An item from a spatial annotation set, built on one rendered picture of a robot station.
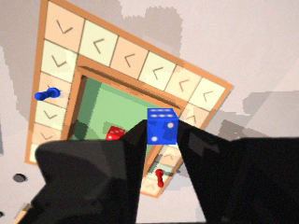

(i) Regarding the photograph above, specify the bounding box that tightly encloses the red pawn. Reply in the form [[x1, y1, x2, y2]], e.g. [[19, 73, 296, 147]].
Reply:
[[155, 169, 164, 188]]

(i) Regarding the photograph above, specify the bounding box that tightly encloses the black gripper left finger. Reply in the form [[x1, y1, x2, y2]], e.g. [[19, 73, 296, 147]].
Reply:
[[35, 119, 148, 224]]

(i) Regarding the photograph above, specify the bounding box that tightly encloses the cream board game track with arrow squares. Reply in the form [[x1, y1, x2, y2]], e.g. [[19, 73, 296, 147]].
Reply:
[[29, 0, 226, 195]]

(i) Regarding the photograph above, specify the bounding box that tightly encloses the blue die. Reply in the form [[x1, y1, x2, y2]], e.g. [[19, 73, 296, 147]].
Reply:
[[147, 108, 178, 145]]

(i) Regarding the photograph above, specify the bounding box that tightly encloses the blue pawn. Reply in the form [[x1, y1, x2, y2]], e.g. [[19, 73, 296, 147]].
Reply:
[[35, 88, 60, 101]]

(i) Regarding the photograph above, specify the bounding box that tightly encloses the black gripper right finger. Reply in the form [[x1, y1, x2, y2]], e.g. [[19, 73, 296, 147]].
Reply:
[[177, 119, 299, 222]]

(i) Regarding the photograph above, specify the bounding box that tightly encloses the square board game track with arrows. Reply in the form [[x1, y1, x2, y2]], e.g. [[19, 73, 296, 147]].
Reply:
[[24, 0, 234, 199]]

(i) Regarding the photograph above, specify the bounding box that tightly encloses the red die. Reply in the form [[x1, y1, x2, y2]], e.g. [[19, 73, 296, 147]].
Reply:
[[106, 126, 125, 139]]

